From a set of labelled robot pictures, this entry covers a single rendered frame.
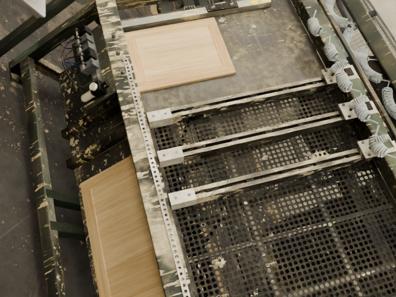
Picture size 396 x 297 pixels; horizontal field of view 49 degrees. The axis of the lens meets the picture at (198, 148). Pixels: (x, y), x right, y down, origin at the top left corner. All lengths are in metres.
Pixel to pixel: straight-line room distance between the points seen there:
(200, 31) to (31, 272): 1.68
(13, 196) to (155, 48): 1.18
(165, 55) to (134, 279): 1.26
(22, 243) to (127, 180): 0.66
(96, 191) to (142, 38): 0.95
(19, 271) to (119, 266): 0.52
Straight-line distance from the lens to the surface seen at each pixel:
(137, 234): 2.39
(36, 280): 2.59
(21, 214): 2.68
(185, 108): 2.30
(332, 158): 2.31
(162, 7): 2.91
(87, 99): 2.47
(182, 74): 2.49
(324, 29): 2.76
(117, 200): 2.51
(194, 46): 2.63
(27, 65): 3.11
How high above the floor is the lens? 1.84
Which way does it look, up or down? 20 degrees down
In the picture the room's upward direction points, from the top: 62 degrees clockwise
